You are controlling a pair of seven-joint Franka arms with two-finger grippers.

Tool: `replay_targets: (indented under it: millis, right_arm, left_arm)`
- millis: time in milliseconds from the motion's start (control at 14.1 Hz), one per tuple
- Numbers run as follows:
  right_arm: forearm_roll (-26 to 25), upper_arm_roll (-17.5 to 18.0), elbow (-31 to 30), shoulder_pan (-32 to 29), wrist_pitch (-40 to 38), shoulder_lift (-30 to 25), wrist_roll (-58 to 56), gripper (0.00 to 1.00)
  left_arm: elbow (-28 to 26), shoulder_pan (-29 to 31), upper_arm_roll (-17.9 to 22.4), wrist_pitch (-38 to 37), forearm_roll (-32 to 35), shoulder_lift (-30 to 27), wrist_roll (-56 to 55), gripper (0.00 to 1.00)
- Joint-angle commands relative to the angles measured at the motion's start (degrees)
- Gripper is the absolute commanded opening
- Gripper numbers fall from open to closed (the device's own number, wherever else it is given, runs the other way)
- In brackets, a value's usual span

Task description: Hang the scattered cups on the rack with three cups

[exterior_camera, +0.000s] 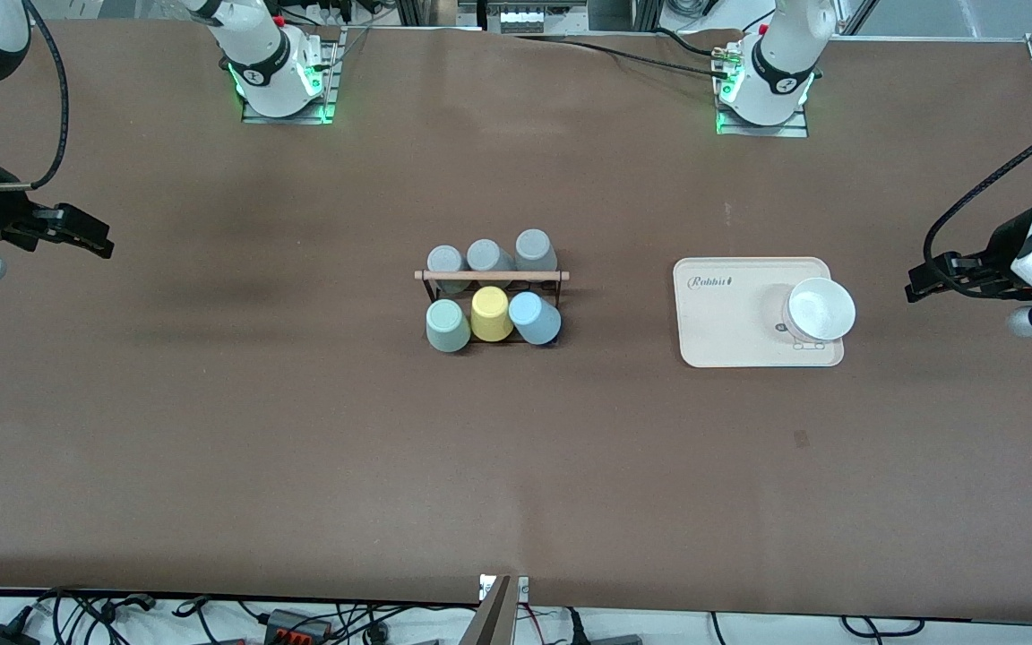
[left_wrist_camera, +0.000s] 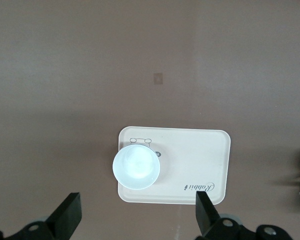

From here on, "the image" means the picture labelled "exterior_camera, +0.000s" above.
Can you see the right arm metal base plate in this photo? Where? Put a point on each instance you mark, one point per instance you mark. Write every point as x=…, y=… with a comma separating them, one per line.
x=330, y=90

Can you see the white mounting bracket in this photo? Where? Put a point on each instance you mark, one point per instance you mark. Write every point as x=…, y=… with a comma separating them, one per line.
x=522, y=589

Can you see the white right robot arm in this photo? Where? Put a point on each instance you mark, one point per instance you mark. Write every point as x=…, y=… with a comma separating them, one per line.
x=256, y=54

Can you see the grey power strip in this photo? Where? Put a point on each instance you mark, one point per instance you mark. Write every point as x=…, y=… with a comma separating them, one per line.
x=534, y=20

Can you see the white bowl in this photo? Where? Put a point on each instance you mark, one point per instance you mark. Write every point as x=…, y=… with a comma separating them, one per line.
x=821, y=309

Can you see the beige printed tray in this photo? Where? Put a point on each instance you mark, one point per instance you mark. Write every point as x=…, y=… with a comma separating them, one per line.
x=731, y=349

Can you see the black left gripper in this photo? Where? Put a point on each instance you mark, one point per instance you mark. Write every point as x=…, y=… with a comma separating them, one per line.
x=1002, y=247

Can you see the grey plastic cup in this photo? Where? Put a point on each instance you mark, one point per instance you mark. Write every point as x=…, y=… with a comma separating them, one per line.
x=535, y=249
x=447, y=262
x=487, y=256

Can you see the grey camera post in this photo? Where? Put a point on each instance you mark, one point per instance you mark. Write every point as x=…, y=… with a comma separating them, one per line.
x=491, y=618

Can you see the black box orange levers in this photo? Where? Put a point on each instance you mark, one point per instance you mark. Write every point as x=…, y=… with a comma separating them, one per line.
x=296, y=627

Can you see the yellow plastic cup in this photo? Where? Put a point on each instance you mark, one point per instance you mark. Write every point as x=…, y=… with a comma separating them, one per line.
x=491, y=313

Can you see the black power adapter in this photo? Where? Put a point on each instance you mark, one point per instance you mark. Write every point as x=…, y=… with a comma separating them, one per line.
x=1, y=634

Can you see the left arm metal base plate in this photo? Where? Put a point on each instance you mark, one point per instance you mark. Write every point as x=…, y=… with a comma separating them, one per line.
x=794, y=130

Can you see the mint green plastic cup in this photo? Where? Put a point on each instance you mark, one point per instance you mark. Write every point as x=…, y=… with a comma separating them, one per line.
x=448, y=327

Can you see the light blue plastic cup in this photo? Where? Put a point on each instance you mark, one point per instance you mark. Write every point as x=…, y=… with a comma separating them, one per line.
x=536, y=319

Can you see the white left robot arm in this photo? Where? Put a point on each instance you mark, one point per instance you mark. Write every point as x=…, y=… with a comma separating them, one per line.
x=785, y=63

